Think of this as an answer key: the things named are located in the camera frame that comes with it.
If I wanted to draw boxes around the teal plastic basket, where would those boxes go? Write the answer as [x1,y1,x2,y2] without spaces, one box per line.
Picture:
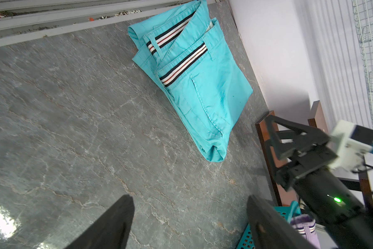
[237,197,303,249]

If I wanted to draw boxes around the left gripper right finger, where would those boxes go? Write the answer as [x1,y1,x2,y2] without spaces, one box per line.
[247,195,314,249]

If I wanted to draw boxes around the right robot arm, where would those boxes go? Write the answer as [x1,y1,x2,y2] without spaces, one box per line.
[265,115,373,249]

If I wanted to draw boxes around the teal folded pants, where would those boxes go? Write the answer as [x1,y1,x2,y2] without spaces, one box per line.
[128,1,253,162]

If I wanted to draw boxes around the brown wooden tiered stand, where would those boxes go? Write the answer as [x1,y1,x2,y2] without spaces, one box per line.
[255,101,373,208]

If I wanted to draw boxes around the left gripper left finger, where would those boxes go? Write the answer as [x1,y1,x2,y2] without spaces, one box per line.
[67,195,135,249]

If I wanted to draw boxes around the purple pants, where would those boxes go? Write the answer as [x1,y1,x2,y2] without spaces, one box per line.
[290,214,320,249]

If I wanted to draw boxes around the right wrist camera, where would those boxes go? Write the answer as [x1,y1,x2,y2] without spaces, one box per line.
[328,120,373,173]

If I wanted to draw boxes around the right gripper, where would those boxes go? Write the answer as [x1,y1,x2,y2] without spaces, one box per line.
[265,115,336,190]

